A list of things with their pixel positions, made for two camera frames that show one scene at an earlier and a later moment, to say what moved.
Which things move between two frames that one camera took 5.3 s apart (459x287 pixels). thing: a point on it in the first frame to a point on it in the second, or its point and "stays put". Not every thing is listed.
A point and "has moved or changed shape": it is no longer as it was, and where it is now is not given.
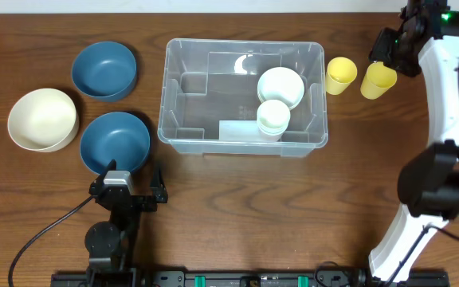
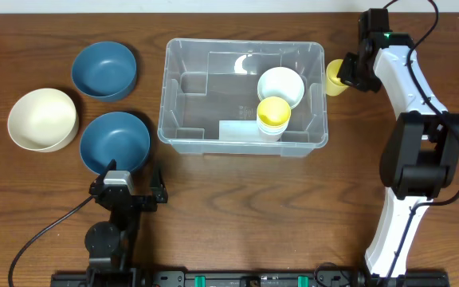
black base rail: [273, 278] stays put
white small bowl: [281, 84] stays put
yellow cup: [377, 80] has moved or changed shape
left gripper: [135, 200] stays put
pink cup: [268, 137] stays put
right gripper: [391, 49] to [349, 72]
